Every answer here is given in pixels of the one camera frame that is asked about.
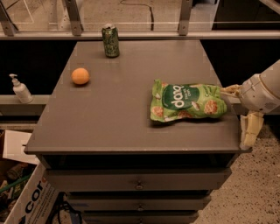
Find orange fruit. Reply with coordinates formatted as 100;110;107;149
71;67;90;85

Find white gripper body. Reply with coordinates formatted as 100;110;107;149
240;73;280;114

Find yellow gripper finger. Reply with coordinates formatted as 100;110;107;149
240;111;264;150
220;84;241;98

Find black cables under cabinet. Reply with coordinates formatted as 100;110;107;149
46;192;84;224

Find green soda can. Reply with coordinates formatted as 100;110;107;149
101;24;120;58

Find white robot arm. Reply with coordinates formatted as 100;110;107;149
220;59;280;151

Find white cardboard box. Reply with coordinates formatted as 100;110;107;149
1;130;59;224

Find white pump bottle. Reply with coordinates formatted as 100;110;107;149
10;73;33;103

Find grey drawer cabinet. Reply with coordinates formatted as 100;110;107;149
25;40;240;224

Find green rice chip bag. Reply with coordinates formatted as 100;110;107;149
150;80;228;123

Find metal railing frame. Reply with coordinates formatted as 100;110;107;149
0;0;280;40

